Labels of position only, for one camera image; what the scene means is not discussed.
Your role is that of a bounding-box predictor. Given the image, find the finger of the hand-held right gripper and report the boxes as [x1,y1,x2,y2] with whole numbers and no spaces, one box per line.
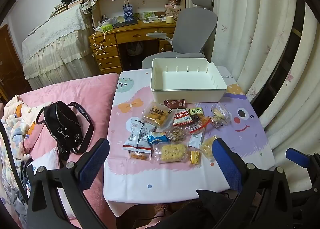
[285,147,320,169]

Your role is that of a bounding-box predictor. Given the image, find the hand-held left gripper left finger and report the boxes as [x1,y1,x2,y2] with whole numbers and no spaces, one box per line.
[26,138,110,229]

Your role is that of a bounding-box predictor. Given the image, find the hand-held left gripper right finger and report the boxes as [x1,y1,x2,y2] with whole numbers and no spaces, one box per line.
[212,138,295,229]

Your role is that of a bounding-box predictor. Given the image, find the clear yellow cake packet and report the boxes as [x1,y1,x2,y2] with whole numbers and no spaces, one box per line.
[200,136,218,161]

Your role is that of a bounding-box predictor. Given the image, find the small yellow snack packet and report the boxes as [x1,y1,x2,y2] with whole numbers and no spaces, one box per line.
[189,150,202,166]

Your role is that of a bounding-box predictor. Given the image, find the orange biscuit packet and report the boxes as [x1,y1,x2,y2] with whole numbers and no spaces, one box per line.
[129,151,148,161]

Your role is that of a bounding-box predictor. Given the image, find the red orange snack packet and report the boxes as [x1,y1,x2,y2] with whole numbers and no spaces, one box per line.
[189,116,212,134]

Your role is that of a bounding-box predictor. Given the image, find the white red snack packets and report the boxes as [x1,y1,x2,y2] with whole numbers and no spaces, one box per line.
[122,123,153,152]

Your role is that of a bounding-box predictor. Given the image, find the purple print clear packet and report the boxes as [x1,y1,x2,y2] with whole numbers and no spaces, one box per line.
[211,102,230,119]

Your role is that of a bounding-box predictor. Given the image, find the clear oat cracker packet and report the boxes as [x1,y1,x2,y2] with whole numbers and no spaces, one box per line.
[150,141,189,164]

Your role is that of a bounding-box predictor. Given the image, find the green pastry packet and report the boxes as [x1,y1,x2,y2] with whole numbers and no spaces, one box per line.
[189,107,205,117]

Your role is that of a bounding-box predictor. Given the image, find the blue snack packet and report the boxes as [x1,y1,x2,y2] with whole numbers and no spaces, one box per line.
[147,131,170,146]

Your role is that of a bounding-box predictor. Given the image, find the clear pack of yellow puffs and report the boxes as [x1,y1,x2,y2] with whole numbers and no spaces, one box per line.
[142,101,177,129]

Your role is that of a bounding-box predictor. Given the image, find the white plastic storage box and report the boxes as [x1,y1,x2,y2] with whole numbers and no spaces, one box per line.
[150,57,228,104]

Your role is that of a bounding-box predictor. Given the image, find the small white snack packet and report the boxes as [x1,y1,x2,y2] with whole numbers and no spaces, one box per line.
[187,133,206,149]

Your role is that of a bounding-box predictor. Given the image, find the person's dark clothing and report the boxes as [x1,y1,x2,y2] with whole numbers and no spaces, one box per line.
[155,189,240,229]

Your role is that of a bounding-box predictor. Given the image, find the cartoon printed tablecloth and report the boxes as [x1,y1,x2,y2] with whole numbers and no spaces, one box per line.
[103,66,275,217]

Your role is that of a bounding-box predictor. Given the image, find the black handbag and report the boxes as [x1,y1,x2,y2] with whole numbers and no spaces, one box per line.
[35,101,95,161]

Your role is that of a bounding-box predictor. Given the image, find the white packet with dark print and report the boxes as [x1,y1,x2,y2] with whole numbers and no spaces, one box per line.
[127,116,150,129]

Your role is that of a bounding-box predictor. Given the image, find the dark chocolate snack packet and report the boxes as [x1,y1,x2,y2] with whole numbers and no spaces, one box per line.
[187,115,203,126]

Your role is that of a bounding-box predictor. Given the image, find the clear nut crisp packet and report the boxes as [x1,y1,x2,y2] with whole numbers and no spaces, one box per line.
[166,127,188,142]

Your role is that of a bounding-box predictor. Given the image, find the red and white cookie packet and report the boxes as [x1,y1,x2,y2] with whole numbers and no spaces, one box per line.
[172,108,194,127]

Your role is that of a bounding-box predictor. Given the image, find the pink blanket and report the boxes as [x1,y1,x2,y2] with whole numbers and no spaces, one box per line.
[19,73,120,229]

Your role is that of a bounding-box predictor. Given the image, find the brown snowflake snack packet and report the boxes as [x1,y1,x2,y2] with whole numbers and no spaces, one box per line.
[164,99,187,108]

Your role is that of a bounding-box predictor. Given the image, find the cartoon printed quilt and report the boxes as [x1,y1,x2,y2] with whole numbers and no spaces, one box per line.
[0,94,60,229]

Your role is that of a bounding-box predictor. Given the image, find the trash bin with bag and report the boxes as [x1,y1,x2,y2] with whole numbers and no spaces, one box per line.
[126,41,144,56]

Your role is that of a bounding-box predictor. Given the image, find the cream lace cover cloth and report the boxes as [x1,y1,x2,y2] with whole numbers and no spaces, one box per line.
[21,6,97,90]

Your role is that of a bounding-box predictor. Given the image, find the brown wooden door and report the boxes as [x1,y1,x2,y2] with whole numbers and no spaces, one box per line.
[0,24,33,102]

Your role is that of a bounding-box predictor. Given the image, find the grey office chair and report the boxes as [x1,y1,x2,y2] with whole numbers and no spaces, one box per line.
[142,0,218,70]

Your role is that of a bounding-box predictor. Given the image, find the cream floral curtain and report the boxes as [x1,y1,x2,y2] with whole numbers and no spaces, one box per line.
[185,0,318,169]

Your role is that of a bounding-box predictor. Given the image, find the blue paper bag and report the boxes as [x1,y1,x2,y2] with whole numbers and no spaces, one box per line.
[122,0,135,23]

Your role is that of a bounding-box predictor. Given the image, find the printed cloth bag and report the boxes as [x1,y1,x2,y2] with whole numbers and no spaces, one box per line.
[81,0,98,14]

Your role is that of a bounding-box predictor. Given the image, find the stack of books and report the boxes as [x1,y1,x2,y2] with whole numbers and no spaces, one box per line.
[51,0,83,17]

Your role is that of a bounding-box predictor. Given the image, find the cardboard box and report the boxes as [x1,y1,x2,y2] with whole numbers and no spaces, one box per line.
[165,4,181,18]

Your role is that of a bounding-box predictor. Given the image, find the white charging cable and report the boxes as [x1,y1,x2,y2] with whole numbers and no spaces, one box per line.
[89,29,108,55]

